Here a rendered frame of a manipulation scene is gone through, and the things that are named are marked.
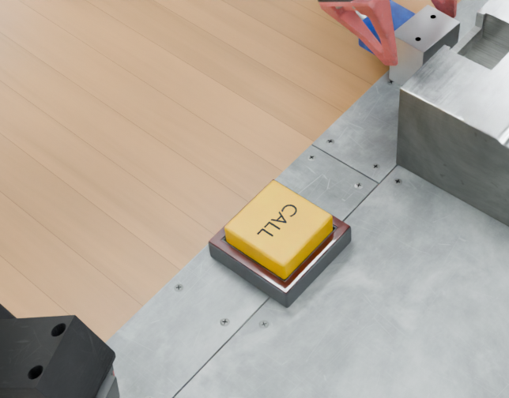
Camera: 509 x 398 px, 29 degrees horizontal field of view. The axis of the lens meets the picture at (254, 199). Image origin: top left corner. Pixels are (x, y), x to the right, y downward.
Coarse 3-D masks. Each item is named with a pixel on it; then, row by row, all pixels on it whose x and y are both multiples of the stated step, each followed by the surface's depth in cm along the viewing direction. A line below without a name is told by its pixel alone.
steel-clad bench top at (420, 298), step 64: (384, 128) 85; (320, 192) 81; (384, 192) 81; (384, 256) 77; (448, 256) 76; (192, 320) 75; (256, 320) 74; (320, 320) 74; (384, 320) 73; (448, 320) 73; (128, 384) 72; (192, 384) 71; (256, 384) 71; (320, 384) 71; (384, 384) 70; (448, 384) 70
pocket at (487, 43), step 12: (480, 24) 81; (492, 24) 80; (504, 24) 79; (468, 36) 81; (480, 36) 82; (492, 36) 81; (504, 36) 80; (456, 48) 80; (468, 48) 81; (480, 48) 81; (492, 48) 81; (504, 48) 81; (480, 60) 80; (492, 60) 80
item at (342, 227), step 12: (348, 228) 76; (216, 240) 77; (336, 240) 76; (228, 252) 76; (324, 252) 75; (252, 264) 75; (312, 264) 74; (264, 276) 74; (276, 276) 74; (300, 276) 74; (288, 288) 73
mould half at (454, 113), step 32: (448, 64) 77; (416, 96) 75; (448, 96) 75; (480, 96) 74; (416, 128) 77; (448, 128) 75; (480, 128) 72; (416, 160) 80; (448, 160) 77; (480, 160) 75; (448, 192) 80; (480, 192) 77
